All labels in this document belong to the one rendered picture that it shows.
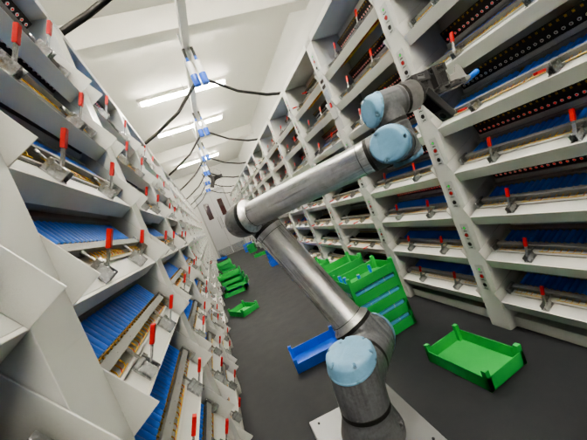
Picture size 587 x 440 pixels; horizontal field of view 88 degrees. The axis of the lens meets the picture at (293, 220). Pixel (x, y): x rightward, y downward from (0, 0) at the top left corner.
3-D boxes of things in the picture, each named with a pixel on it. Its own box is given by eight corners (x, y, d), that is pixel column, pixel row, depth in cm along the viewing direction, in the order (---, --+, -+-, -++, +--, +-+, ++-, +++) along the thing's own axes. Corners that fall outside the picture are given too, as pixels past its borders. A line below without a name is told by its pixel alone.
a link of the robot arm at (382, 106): (367, 136, 90) (353, 106, 90) (400, 122, 93) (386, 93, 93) (383, 122, 81) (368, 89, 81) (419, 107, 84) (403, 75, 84)
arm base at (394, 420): (369, 475, 78) (357, 441, 78) (331, 432, 96) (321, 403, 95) (420, 433, 86) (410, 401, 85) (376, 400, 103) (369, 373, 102)
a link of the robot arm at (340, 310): (364, 387, 100) (222, 222, 113) (376, 355, 115) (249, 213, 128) (399, 367, 93) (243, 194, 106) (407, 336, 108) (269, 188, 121)
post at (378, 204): (410, 297, 201) (308, 36, 189) (402, 294, 210) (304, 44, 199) (433, 284, 206) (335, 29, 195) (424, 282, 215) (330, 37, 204)
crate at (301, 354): (298, 374, 166) (293, 360, 165) (292, 358, 186) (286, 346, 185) (346, 349, 171) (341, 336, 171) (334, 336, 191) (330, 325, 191)
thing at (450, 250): (473, 264, 141) (455, 244, 139) (397, 255, 200) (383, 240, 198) (496, 234, 146) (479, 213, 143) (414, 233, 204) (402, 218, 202)
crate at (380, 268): (352, 294, 159) (346, 280, 158) (335, 288, 178) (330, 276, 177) (397, 270, 168) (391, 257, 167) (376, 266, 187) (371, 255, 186)
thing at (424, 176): (443, 184, 139) (424, 161, 136) (374, 198, 197) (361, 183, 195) (468, 155, 143) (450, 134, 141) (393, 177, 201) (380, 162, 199)
